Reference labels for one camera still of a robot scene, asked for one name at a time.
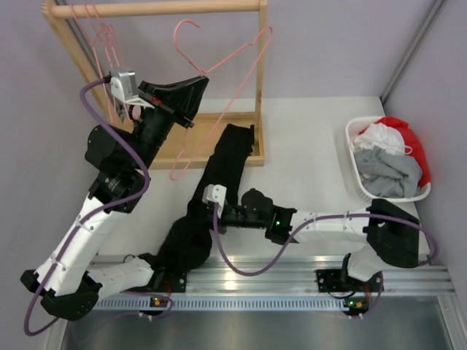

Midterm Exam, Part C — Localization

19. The aluminium mounting rail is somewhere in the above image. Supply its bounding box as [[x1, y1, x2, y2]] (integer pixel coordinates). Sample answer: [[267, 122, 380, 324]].
[[90, 253, 457, 295]]

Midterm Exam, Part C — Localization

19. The slotted cable duct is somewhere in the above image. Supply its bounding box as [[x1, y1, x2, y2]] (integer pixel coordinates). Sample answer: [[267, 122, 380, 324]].
[[94, 295, 349, 311]]

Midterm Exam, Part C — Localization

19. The pink hanger of red top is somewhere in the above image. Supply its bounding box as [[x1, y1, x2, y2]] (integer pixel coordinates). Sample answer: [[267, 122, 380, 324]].
[[71, 3, 121, 123]]

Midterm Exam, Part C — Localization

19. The pink hanger of white top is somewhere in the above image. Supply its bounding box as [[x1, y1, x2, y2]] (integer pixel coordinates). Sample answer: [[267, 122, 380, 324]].
[[84, 4, 120, 77]]

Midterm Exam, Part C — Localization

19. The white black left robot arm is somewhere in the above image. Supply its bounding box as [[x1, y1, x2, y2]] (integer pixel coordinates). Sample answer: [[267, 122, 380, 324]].
[[20, 70, 209, 321]]

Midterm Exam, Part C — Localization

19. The aluminium corner post right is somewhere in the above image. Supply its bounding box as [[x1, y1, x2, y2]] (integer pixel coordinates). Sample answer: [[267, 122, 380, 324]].
[[379, 0, 448, 106]]

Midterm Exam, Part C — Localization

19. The pink hanger of grey top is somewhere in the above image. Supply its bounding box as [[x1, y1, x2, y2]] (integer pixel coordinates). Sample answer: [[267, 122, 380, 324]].
[[90, 4, 121, 69]]

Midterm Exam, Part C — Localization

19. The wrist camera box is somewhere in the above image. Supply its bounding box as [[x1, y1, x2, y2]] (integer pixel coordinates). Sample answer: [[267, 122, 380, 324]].
[[202, 184, 227, 206], [104, 67, 155, 109]]

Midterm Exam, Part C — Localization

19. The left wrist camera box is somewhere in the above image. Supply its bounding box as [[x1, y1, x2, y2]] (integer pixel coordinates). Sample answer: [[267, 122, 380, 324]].
[[104, 67, 155, 109]]

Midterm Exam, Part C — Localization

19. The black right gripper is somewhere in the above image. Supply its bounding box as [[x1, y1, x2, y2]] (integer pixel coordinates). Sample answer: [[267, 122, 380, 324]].
[[194, 204, 268, 236]]

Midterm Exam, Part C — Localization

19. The pink hanger of black top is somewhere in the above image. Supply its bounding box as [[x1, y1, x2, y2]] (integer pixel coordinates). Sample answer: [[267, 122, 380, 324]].
[[169, 19, 274, 181]]

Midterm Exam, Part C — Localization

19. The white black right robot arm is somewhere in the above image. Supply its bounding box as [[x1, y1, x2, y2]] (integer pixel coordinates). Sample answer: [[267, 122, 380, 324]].
[[202, 184, 420, 293]]

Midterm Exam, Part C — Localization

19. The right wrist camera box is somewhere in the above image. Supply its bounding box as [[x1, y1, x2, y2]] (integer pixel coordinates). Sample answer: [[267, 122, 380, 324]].
[[202, 184, 227, 206]]

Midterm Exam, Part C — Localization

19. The wooden clothes rack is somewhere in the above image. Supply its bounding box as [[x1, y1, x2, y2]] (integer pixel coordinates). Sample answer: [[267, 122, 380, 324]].
[[41, 1, 271, 171]]

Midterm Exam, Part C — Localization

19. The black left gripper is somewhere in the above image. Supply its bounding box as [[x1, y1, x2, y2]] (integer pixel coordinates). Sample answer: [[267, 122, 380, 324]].
[[126, 75, 207, 171]]

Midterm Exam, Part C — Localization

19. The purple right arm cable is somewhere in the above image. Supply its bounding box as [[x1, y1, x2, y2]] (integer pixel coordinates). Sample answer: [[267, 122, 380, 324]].
[[212, 202, 439, 318]]

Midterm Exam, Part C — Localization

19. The red tank top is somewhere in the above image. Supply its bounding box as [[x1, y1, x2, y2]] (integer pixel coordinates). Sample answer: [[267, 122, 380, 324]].
[[375, 116, 431, 187]]

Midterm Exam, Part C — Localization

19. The white perforated plastic basket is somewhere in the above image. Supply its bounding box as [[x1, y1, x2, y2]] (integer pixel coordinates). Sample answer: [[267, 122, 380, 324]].
[[345, 117, 431, 203]]

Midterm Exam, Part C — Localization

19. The black tank top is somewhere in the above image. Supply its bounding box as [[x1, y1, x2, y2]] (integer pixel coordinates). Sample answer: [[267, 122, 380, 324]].
[[155, 124, 255, 273]]

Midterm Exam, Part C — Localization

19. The grey tank top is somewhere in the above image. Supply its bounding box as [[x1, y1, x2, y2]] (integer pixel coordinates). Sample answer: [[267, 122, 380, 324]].
[[354, 147, 422, 198]]

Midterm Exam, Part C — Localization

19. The white camisole top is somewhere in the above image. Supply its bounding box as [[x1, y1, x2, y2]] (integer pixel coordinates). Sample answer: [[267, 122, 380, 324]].
[[352, 123, 408, 155]]

